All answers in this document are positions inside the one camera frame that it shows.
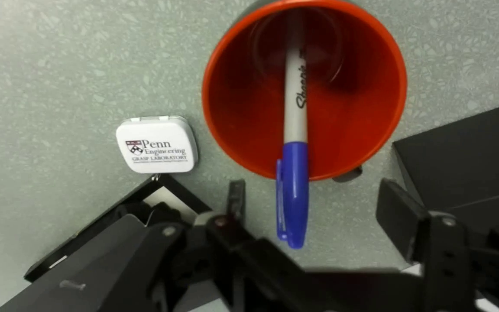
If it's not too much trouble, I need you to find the blue capped grey marker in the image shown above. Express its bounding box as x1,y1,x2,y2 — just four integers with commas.
274,15,312,252

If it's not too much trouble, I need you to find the flat black box yellow logo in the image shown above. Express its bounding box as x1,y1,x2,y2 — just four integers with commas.
0,172,213,312

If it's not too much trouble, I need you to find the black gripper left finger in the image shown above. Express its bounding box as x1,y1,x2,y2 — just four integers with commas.
206,179,253,245

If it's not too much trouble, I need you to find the white mint tin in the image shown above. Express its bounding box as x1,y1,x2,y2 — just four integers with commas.
114,115,201,176

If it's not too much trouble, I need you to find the black box with white print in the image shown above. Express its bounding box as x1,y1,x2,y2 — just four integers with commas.
392,98,499,237

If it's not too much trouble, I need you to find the black mug with red inside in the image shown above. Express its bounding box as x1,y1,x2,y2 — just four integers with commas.
199,0,409,185

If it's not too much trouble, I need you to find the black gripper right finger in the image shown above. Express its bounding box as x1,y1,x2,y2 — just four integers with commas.
374,178,471,312

